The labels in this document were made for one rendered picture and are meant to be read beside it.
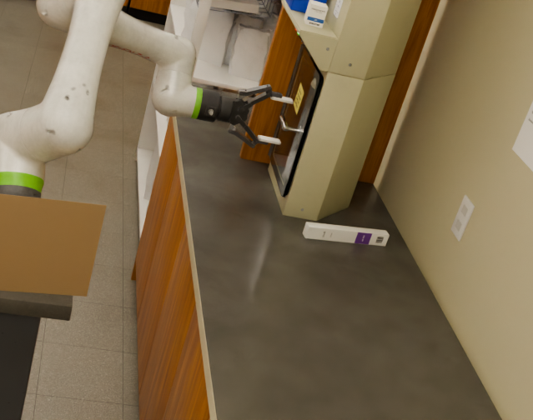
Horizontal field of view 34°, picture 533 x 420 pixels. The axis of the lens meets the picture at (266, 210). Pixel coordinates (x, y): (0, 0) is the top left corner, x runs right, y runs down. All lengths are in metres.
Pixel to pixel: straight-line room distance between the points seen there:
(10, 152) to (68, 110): 0.19
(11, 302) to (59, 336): 1.50
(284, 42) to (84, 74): 0.98
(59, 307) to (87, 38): 0.62
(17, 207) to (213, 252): 0.64
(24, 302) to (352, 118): 1.11
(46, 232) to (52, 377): 1.41
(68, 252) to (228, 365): 0.43
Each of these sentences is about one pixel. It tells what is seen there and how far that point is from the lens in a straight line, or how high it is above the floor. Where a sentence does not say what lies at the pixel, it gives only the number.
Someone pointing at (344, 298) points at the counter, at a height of 0.94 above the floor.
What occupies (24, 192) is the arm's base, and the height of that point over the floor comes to 1.13.
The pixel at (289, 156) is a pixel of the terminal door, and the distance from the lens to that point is 2.68.
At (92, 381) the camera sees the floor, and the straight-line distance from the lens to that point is 3.35.
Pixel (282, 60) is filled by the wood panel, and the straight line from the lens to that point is 2.89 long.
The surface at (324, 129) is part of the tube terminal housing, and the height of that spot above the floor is 1.24.
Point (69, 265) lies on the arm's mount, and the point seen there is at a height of 1.02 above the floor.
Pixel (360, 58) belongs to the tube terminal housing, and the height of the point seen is 1.47.
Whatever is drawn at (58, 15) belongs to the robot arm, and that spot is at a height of 1.43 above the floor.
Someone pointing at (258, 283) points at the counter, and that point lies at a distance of 2.31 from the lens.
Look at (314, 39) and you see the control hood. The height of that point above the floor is 1.49.
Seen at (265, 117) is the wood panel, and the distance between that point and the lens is 2.95.
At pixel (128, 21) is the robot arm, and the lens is 2.46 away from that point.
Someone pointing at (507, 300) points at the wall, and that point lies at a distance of 2.27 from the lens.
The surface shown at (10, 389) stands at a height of 0.64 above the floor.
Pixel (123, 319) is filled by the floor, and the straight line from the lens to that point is 3.69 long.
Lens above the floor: 2.10
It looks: 25 degrees down
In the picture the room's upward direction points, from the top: 17 degrees clockwise
